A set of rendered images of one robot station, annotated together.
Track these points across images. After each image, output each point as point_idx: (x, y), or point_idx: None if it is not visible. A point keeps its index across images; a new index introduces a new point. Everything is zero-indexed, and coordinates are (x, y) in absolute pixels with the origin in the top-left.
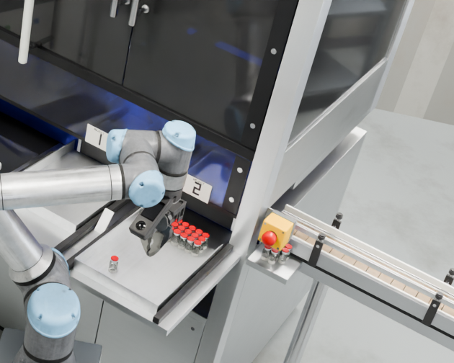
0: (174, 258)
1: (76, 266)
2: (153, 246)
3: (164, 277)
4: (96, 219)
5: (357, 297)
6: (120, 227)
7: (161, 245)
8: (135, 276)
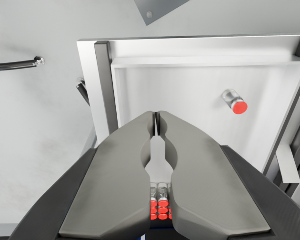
0: (168, 167)
1: (291, 56)
2: (132, 137)
3: (156, 134)
4: (295, 160)
5: (5, 227)
6: (256, 167)
7: (88, 160)
8: (192, 109)
